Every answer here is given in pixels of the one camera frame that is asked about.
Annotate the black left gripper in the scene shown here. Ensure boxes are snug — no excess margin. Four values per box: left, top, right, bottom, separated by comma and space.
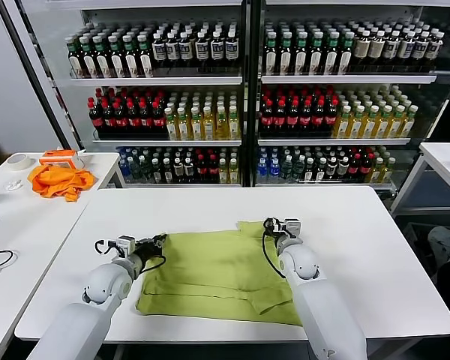
134, 233, 168, 263

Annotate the light green t-shirt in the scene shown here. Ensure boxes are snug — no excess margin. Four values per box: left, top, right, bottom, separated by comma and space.
135, 220, 305, 327

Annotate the white shelf board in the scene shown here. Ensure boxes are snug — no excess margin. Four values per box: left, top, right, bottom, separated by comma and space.
260, 74, 438, 86
124, 182, 243, 188
257, 137, 412, 146
92, 139, 243, 147
69, 76, 244, 88
255, 182, 394, 190

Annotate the white cap dark drink bottle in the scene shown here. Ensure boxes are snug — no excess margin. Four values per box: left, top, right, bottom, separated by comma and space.
315, 157, 327, 184
160, 158, 173, 184
149, 158, 162, 184
303, 157, 316, 184

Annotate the green tinted water bottle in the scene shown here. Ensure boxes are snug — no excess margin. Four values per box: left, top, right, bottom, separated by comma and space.
280, 155, 294, 185
139, 155, 152, 183
130, 156, 143, 182
292, 154, 305, 185

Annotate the white label dark drink bottle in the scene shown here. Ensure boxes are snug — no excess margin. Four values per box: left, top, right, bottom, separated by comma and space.
172, 157, 184, 184
325, 157, 338, 183
182, 157, 195, 184
337, 157, 350, 183

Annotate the red cap cola bottle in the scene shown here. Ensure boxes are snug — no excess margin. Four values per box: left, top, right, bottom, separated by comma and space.
348, 152, 362, 182
206, 151, 219, 184
113, 98, 129, 131
260, 98, 275, 131
127, 98, 142, 131
323, 97, 339, 131
100, 97, 116, 131
310, 98, 327, 131
195, 151, 208, 184
139, 99, 154, 131
87, 97, 103, 131
151, 100, 166, 131
298, 98, 314, 131
272, 98, 287, 131
285, 98, 300, 131
359, 152, 374, 182

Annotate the green label yellow juice bottle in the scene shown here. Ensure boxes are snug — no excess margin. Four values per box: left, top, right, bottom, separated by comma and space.
399, 105, 420, 139
346, 105, 365, 140
176, 106, 191, 142
360, 105, 380, 140
163, 107, 179, 142
370, 157, 384, 184
381, 157, 397, 184
217, 158, 229, 185
189, 106, 204, 142
386, 105, 407, 139
202, 106, 216, 142
373, 105, 394, 140
332, 105, 353, 140
214, 106, 230, 142
227, 105, 242, 141
227, 157, 239, 185

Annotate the white side table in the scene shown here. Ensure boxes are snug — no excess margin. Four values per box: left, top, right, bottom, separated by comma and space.
0, 151, 127, 206
389, 141, 450, 218
0, 194, 92, 360

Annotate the crumpled orange cloth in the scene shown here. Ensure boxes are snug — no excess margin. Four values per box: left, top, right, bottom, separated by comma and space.
27, 164, 98, 203

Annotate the orange and white box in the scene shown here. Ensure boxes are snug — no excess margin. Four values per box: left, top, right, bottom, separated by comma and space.
39, 148, 85, 170

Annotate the drinks display cabinet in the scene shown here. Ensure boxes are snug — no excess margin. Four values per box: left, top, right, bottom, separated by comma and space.
15, 0, 450, 191

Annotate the beige masking tape roll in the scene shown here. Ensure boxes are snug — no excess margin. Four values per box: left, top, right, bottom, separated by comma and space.
5, 152, 33, 172

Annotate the green cap dark tea bottle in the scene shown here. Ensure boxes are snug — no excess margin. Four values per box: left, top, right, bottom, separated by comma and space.
262, 31, 279, 75
292, 31, 310, 75
307, 31, 326, 75
66, 35, 86, 79
277, 31, 295, 75
336, 31, 355, 75
322, 31, 341, 75
122, 34, 140, 79
137, 33, 155, 78
79, 35, 98, 79
107, 34, 127, 79
92, 35, 113, 79

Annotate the white cap blue label bottle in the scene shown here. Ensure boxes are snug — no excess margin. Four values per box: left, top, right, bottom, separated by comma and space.
165, 32, 181, 71
410, 31, 431, 68
423, 31, 446, 68
209, 31, 225, 71
151, 32, 167, 71
194, 31, 210, 71
223, 31, 239, 71
178, 31, 194, 71
396, 31, 416, 68
382, 30, 401, 68

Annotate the black plastic crate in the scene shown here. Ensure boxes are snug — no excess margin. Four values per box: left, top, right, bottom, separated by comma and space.
403, 221, 437, 263

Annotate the white cap cream label bottle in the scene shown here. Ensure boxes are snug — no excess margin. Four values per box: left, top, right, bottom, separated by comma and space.
367, 30, 386, 68
352, 30, 371, 68

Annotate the grey cloth bundle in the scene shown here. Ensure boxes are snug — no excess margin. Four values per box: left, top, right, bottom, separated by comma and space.
427, 226, 450, 263

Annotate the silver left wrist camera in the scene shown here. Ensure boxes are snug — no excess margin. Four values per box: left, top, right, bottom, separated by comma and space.
115, 235, 137, 260

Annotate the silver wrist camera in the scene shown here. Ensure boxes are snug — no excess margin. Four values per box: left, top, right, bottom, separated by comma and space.
115, 235, 137, 260
279, 217, 302, 241

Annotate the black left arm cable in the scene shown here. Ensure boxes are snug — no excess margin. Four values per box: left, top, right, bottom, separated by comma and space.
94, 238, 167, 275

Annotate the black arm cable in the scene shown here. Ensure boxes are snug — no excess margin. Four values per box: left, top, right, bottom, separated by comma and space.
262, 217, 288, 281
94, 238, 167, 275

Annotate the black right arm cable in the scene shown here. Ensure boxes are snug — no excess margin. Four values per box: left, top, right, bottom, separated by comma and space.
262, 217, 288, 281

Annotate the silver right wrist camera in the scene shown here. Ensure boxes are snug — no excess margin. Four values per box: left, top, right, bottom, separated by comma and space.
279, 217, 302, 241

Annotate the black slanted door frame bar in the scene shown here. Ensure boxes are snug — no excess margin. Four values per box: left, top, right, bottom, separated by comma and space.
0, 0, 83, 153

